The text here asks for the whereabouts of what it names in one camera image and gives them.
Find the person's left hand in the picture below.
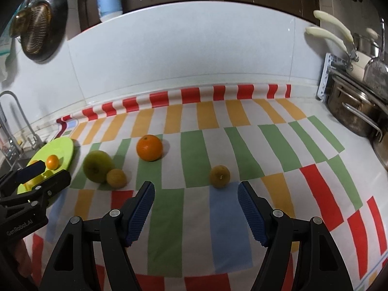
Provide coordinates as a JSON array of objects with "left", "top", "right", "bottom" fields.
[{"left": 6, "top": 239, "right": 32, "bottom": 279}]

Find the black frying pan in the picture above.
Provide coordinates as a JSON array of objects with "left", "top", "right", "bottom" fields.
[{"left": 20, "top": 0, "right": 68, "bottom": 63}]

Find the steel skimmer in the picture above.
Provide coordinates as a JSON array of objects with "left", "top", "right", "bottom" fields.
[{"left": 364, "top": 18, "right": 388, "bottom": 100}]

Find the small tan round fruit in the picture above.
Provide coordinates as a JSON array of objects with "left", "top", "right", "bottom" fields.
[
  {"left": 106, "top": 169, "right": 127, "bottom": 189},
  {"left": 210, "top": 165, "right": 231, "bottom": 189}
]

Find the yellow-green pear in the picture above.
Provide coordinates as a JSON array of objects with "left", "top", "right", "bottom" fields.
[{"left": 23, "top": 170, "right": 58, "bottom": 192}]

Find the green apple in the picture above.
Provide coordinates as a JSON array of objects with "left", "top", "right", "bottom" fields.
[{"left": 83, "top": 151, "right": 115, "bottom": 184}]

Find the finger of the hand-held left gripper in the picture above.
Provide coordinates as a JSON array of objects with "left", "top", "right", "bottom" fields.
[
  {"left": 0, "top": 160, "right": 46, "bottom": 193},
  {"left": 0, "top": 170, "right": 72, "bottom": 209}
]

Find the white knife rack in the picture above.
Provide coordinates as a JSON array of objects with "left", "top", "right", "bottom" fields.
[{"left": 317, "top": 53, "right": 337, "bottom": 102}]

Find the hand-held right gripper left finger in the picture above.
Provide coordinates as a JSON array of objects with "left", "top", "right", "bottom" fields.
[{"left": 39, "top": 181, "right": 156, "bottom": 291}]

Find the striped colourful table cloth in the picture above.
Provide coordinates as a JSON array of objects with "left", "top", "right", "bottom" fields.
[{"left": 23, "top": 84, "right": 388, "bottom": 291}]

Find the thin gooseneck faucet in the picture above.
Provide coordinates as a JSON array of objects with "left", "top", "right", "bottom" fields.
[{"left": 0, "top": 91, "right": 43, "bottom": 151}]

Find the large steel pot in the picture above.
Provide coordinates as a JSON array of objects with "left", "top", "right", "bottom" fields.
[{"left": 327, "top": 68, "right": 388, "bottom": 137}]

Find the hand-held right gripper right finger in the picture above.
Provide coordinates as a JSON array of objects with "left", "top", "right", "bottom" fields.
[{"left": 237, "top": 181, "right": 354, "bottom": 291}]

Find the green plate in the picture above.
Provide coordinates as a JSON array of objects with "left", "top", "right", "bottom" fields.
[{"left": 16, "top": 137, "right": 75, "bottom": 194}]

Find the large chrome faucet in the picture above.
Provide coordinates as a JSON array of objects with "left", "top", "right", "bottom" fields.
[{"left": 0, "top": 112, "right": 22, "bottom": 168}]

